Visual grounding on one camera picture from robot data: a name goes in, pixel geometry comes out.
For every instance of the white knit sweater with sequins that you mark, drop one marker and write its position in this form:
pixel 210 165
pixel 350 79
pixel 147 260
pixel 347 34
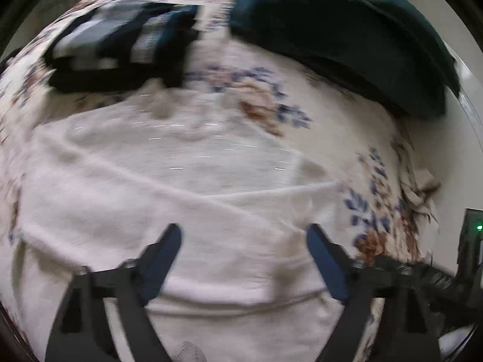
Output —
pixel 102 185

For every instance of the floral cream bed blanket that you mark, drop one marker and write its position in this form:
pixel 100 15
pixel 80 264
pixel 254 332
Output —
pixel 353 138

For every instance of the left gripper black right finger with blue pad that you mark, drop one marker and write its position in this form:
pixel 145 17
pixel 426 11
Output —
pixel 385 314

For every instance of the dark striped folded garment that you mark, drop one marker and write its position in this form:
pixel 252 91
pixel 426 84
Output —
pixel 120 45

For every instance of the white gloved hand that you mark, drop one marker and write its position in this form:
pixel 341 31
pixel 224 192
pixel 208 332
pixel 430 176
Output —
pixel 188 352

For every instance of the dark teal fuzzy blanket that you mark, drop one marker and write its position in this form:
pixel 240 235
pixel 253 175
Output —
pixel 384 50

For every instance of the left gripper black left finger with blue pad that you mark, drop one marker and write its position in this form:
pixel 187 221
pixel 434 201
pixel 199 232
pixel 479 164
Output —
pixel 81 331

